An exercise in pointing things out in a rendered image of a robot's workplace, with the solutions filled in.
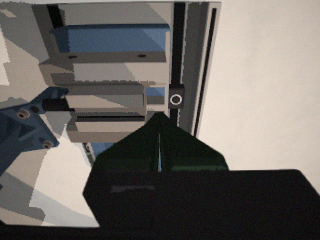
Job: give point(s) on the grey metal block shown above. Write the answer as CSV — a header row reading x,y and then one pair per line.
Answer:
x,y
119,108

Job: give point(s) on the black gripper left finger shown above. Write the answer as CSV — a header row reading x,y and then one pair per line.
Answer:
x,y
135,151

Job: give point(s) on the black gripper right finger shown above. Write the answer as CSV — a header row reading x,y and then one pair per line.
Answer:
x,y
184,152

